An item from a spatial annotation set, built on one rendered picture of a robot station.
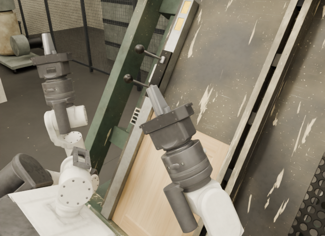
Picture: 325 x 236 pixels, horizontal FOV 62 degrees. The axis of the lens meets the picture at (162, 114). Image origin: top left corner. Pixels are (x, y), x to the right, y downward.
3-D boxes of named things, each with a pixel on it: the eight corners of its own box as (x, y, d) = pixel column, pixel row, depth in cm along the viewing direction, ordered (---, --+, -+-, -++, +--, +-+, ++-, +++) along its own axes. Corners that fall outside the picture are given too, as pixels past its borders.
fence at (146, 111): (107, 212, 117) (100, 213, 114) (189, 3, 111) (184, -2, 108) (114, 218, 114) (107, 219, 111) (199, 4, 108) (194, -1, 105)
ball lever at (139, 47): (162, 65, 109) (132, 51, 104) (165, 56, 109) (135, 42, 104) (165, 66, 106) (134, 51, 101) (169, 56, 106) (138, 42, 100)
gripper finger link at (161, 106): (155, 85, 57) (167, 112, 57) (146, 88, 54) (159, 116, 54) (160, 82, 56) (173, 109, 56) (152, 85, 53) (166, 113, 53)
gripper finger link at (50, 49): (49, 33, 80) (53, 54, 82) (42, 33, 77) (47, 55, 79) (53, 32, 80) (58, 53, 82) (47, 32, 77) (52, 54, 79)
